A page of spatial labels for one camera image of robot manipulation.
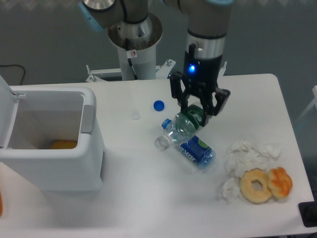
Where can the large crumpled white tissue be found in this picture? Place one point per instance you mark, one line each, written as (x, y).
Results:
(243, 156)

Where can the blue label plastic bottle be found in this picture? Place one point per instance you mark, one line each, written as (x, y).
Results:
(197, 151)

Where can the white trash can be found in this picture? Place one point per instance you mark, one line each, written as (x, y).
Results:
(33, 117)

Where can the small crumpled white tissue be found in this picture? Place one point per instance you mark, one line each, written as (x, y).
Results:
(230, 190)

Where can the orange object in bin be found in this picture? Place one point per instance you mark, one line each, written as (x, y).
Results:
(63, 144)

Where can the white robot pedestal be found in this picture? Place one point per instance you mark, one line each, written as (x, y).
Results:
(136, 47)

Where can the white bottle cap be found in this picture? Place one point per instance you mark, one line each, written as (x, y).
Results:
(135, 115)

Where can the orange glazed pastry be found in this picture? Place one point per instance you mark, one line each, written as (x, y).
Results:
(279, 182)

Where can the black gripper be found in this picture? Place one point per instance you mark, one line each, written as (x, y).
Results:
(202, 74)

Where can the orange object left edge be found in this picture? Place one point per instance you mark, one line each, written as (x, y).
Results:
(1, 205)

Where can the blue bottle cap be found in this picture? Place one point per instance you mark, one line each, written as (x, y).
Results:
(158, 105)

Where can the clear green label bottle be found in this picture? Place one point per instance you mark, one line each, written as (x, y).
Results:
(180, 129)

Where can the plain ring donut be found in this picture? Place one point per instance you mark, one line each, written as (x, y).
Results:
(253, 186)

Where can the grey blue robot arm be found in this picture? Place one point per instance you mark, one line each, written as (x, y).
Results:
(203, 22)

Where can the white frame right edge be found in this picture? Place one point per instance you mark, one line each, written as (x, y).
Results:
(307, 112)

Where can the black device at edge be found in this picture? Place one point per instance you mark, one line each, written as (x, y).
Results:
(308, 212)

